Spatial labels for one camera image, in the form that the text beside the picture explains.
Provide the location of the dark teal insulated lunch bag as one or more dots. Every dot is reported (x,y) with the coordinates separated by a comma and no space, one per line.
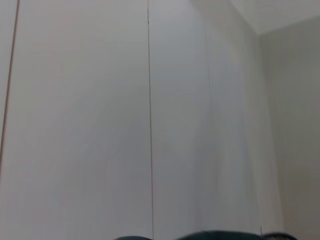
(225,235)

